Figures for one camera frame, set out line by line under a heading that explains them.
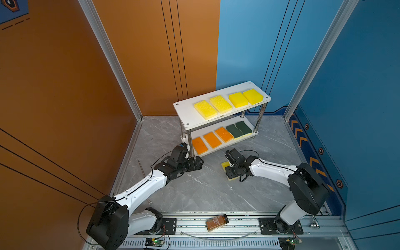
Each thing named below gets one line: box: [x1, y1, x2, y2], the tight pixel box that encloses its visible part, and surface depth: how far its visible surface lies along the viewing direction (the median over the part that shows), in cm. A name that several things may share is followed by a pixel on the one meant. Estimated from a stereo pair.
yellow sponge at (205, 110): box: [193, 100, 219, 121], surface depth 75 cm
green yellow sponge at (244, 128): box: [234, 120, 253, 136], surface depth 105 cm
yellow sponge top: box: [242, 88, 265, 105], surface depth 82 cm
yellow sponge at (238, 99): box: [228, 92, 249, 108], surface depth 81 cm
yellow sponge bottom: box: [209, 95, 233, 115], surface depth 78 cm
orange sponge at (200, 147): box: [191, 136, 209, 155], surface depth 97 cm
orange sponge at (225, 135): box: [214, 126, 234, 144], surface depth 101 cm
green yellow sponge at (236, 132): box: [226, 123, 244, 140], surface depth 102 cm
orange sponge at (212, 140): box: [203, 131, 222, 149], surface depth 99 cm
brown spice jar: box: [205, 213, 230, 233], surface depth 73 cm
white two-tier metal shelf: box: [172, 81, 272, 158], surface depth 84 cm
